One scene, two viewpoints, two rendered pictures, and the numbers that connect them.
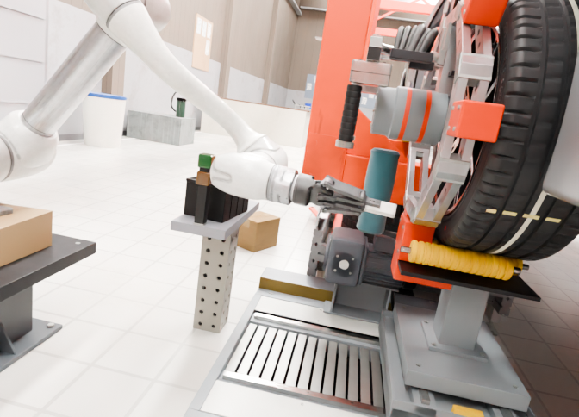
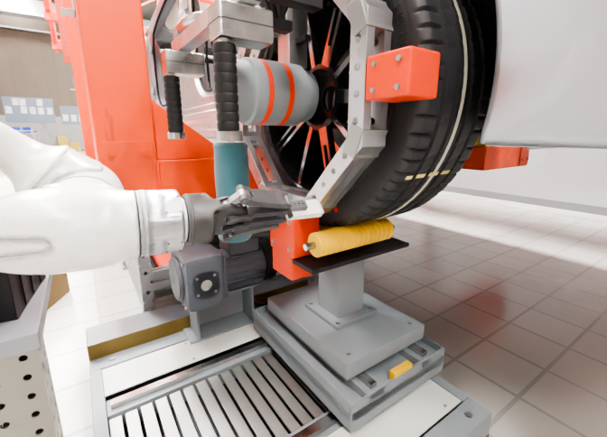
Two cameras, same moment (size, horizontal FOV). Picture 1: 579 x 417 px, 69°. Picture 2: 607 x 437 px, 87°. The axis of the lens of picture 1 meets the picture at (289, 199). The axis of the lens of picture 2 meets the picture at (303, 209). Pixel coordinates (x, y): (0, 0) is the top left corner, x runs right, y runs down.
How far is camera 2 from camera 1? 0.56 m
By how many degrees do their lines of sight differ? 41
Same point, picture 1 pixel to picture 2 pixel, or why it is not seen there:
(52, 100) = not seen: outside the picture
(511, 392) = (414, 330)
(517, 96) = (432, 44)
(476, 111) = (422, 60)
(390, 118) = (254, 97)
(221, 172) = (18, 239)
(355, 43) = (129, 18)
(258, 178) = (116, 226)
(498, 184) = (420, 148)
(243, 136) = (23, 156)
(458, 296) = (345, 269)
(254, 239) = not seen: hidden behind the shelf
